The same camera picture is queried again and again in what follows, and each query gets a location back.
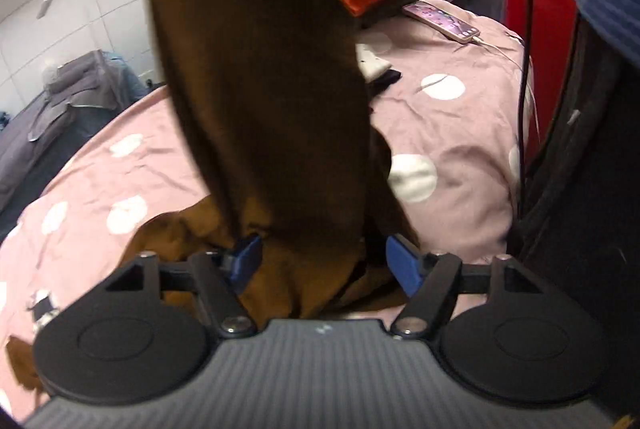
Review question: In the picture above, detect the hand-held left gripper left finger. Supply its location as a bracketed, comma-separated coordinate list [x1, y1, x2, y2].
[102, 234, 264, 340]

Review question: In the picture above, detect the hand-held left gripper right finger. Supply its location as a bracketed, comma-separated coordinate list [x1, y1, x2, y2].
[385, 233, 544, 341]

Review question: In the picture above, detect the brown knit garment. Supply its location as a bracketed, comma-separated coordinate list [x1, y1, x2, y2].
[7, 0, 426, 392]

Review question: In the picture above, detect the pink polka dot bedsheet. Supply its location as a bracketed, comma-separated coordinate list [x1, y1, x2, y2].
[0, 0, 536, 425]

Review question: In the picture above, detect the navy folded cloth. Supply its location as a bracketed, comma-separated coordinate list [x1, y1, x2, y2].
[367, 69, 404, 98]

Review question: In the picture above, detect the small black white cloth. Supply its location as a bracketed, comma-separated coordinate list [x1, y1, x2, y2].
[25, 289, 62, 326]

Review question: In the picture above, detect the blue denim garment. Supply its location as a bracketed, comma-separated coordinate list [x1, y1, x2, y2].
[97, 50, 152, 106]

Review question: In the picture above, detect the smartphone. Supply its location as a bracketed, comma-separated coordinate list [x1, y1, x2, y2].
[402, 0, 481, 44]

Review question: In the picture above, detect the dark olive folded garment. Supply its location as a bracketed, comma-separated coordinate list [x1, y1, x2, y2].
[357, 0, 423, 30]

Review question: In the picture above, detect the red garment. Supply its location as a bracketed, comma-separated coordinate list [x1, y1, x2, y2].
[504, 0, 587, 162]

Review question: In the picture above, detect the black cable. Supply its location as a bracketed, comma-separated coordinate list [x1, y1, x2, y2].
[515, 0, 535, 215]

